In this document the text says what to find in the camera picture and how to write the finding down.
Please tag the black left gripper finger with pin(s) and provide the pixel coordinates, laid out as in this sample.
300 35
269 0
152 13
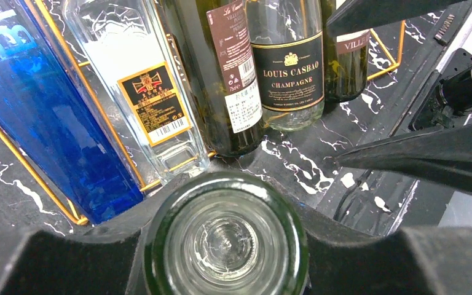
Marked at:
107 259
358 15
441 156
412 260

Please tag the dark green wine bottle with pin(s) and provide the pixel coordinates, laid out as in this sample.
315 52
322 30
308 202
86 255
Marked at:
345 60

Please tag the clear labelled wine bottle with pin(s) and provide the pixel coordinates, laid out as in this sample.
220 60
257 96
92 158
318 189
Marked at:
287 43

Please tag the blue tall glass bottle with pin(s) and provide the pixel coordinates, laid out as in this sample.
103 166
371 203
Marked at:
42 110

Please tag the clear tall bottle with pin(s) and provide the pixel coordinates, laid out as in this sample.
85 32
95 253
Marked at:
226 233

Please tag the clear square liquor bottle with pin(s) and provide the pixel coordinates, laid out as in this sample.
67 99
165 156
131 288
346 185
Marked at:
129 50

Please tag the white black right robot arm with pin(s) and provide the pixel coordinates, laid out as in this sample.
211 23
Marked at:
450 95

